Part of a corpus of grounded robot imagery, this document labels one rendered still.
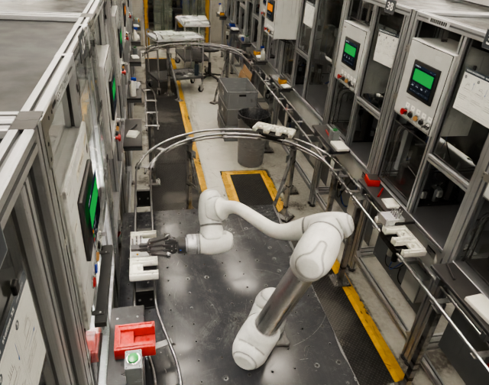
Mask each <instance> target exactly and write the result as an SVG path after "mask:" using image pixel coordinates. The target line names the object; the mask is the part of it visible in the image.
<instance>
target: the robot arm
mask: <svg viewBox="0 0 489 385"><path fill-rule="evenodd" d="M198 211H199V223H200V234H191V235H186V237H185V236H181V237H177V238H175V237H171V236H170V233H167V234H165V235H161V236H158V237H155V238H150V239H148V241H147V243H142V244H133V245H131V252H135V251H140V252H147V253H148V254H149V255H151V256H158V257H167V258H170V256H171V255H172V254H175V253H178V254H185V253H186V252H187V254H220V253H224V252H226V251H230V250H231V249H232V248H233V244H234V240H233V234H232V233H230V232H229V231H223V227H222V221H224V220H225V219H227V217H228V215H229V214H232V213H234V214H236V215H239V216H241V217H242V218H243V219H244V220H246V221H247V222H249V223H250V224H251V225H253V226H254V227H255V228H257V229H258V230H260V231H261V232H263V233H264V234H266V235H268V236H269V237H272V238H275V239H278V240H284V241H298V243H297V245H296V247H295V249H294V251H293V254H292V256H291V258H290V267H289V269H288V270H287V272H286V273H285V274H284V276H283V278H282V280H281V281H280V282H279V284H278V285H277V287H276V288H273V287H269V288H265V289H263V290H262V291H260V292H259V294H258V295H257V296H256V298H255V301H254V305H253V306H252V309H251V312H250V314H249V316H248V319H247V320H246V321H245V323H244V324H243V326H242V327H241V329H240V331H239V332H238V334H237V336H236V338H235V340H234V343H233V347H232V355H233V358H234V359H235V363H236V364H237V365H238V366H239V367H241V368H243V369H245V370H255V369H257V368H259V367H260V366H261V365H262V364H264V363H265V361H266V360H267V358H268V356H269V354H270V353H271V352H272V350H273V348H274V347H279V346H284V347H288V346H289V345H290V341H289V340H288V338H287V336H286V334H285V331H284V326H285V324H286V320H287V316H288V315H289V314H290V313H291V311H292V310H293V308H294V307H295V306H296V304H297V303H298V302H299V300H300V299H301V297H302V296H303V294H304V293H305V292H306V291H307V289H308V288H309V286H310V285H311V284H312V282H314V281H317V280H319V279H320V278H321V277H324V276H325V275H326V274H327V273H328V272H329V271H330V270H331V268H332V266H333V264H334V263H335V260H336V258H337V256H338V253H339V250H340V245H341V243H342V241H343V239H344V238H347V237H349V236H350V235H351V234H352V233H353V231H354V229H355V227H354V222H353V219H352V217H351V216H350V215H349V214H347V213H344V212H321V213H316V214H313V215H309V216H306V217H303V218H300V219H297V220H295V221H292V222H289V223H286V224H277V223H275V222H272V221H271V220H269V219H267V218H265V217H264V216H262V215H261V214H259V213H258V212H256V211H254V210H253V209H251V208H249V207H248V206H246V205H244V204H242V203H240V202H236V201H226V200H225V199H224V198H222V197H221V195H220V194H219V192H218V191H217V190H215V189H207V190H205V191H203V192H202V193H201V195H200V197H199V207H198ZM165 240H166V241H165Z"/></svg>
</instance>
